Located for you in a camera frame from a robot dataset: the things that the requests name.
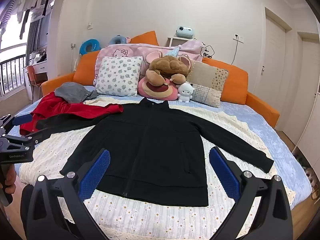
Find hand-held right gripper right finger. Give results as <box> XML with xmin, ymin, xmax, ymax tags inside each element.
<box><xmin>209</xmin><ymin>146</ymin><xmax>293</xmax><ymax>240</ymax></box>

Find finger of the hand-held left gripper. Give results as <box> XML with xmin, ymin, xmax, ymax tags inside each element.
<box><xmin>2</xmin><ymin>127</ymin><xmax>52</xmax><ymax>147</ymax></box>
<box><xmin>0</xmin><ymin>114</ymin><xmax>33</xmax><ymax>137</ymax></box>

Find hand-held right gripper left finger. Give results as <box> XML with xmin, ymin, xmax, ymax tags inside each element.
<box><xmin>26</xmin><ymin>148</ymin><xmax>111</xmax><ymax>240</ymax></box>

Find black jacket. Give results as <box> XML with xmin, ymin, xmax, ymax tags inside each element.
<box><xmin>35</xmin><ymin>97</ymin><xmax>275</xmax><ymax>208</ymax></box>

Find person's left hand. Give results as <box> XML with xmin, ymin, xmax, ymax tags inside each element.
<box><xmin>4</xmin><ymin>167</ymin><xmax>18</xmax><ymax>193</ymax></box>

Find red garment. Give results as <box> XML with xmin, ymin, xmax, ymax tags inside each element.
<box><xmin>19</xmin><ymin>92</ymin><xmax>124</xmax><ymax>136</ymax></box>

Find balcony railing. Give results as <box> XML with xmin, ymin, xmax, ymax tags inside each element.
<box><xmin>0</xmin><ymin>54</ymin><xmax>27</xmax><ymax>98</ymax></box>

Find orange chair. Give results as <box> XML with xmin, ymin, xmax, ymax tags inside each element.
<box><xmin>25</xmin><ymin>65</ymin><xmax>48</xmax><ymax>103</ymax></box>

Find grey garment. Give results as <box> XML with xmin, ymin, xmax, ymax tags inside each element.
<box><xmin>54</xmin><ymin>82</ymin><xmax>100</xmax><ymax>104</ymax></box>

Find cream daisy blanket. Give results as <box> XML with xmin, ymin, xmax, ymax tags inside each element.
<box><xmin>19</xmin><ymin>97</ymin><xmax>295</xmax><ymax>240</ymax></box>

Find grey curtain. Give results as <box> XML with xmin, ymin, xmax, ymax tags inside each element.
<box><xmin>26</xmin><ymin>10</ymin><xmax>48</xmax><ymax>53</ymax></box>

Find pink slippers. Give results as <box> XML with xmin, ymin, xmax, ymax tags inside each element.
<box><xmin>304</xmin><ymin>167</ymin><xmax>320</xmax><ymax>200</ymax></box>

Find small white plush toy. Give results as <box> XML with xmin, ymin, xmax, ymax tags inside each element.
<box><xmin>177</xmin><ymin>82</ymin><xmax>195</xmax><ymax>103</ymax></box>

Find beige patchwork pillow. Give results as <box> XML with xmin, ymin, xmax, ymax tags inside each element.
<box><xmin>186</xmin><ymin>60</ymin><xmax>229</xmax><ymax>108</ymax></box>

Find orange bed headboard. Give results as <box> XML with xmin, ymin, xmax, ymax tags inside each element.
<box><xmin>41</xmin><ymin>52</ymin><xmax>280</xmax><ymax>130</ymax></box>

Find bright blue neck pillow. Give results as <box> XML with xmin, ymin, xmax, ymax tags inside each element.
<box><xmin>79</xmin><ymin>39</ymin><xmax>102</xmax><ymax>55</ymax></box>

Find white floral pillow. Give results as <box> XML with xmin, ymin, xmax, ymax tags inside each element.
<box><xmin>96</xmin><ymin>56</ymin><xmax>144</xmax><ymax>97</ymax></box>

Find pink round plush cushion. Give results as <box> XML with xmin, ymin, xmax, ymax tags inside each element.
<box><xmin>137</xmin><ymin>76</ymin><xmax>182</xmax><ymax>102</ymax></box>

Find grey-blue neck pillow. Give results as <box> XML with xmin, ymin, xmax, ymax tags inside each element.
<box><xmin>108</xmin><ymin>35</ymin><xmax>128</xmax><ymax>46</ymax></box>

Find brown plush toy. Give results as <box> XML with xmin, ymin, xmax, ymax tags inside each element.
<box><xmin>146</xmin><ymin>51</ymin><xmax>192</xmax><ymax>85</ymax></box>

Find pink cartoon blanket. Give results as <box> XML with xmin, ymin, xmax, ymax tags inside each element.
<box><xmin>93</xmin><ymin>40</ymin><xmax>205</xmax><ymax>85</ymax></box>

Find white door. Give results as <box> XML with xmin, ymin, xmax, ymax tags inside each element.
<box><xmin>254</xmin><ymin>6</ymin><xmax>293</xmax><ymax>103</ymax></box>
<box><xmin>282</xmin><ymin>31</ymin><xmax>320</xmax><ymax>145</ymax></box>

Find blue party hat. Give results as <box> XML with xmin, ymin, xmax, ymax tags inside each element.
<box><xmin>167</xmin><ymin>45</ymin><xmax>181</xmax><ymax>58</ymax></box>

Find white bedside shelf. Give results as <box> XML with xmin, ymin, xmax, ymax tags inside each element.
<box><xmin>167</xmin><ymin>36</ymin><xmax>198</xmax><ymax>48</ymax></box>

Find orange cushion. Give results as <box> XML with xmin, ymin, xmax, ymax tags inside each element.
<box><xmin>130</xmin><ymin>31</ymin><xmax>159</xmax><ymax>47</ymax></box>

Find teal projector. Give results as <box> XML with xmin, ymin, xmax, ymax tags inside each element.
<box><xmin>175</xmin><ymin>26</ymin><xmax>193</xmax><ymax>38</ymax></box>

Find black cable tangle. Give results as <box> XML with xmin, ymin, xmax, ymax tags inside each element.
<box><xmin>200</xmin><ymin>45</ymin><xmax>215</xmax><ymax>60</ymax></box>

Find black power cable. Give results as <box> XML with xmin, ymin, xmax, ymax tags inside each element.
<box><xmin>230</xmin><ymin>35</ymin><xmax>238</xmax><ymax>65</ymax></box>

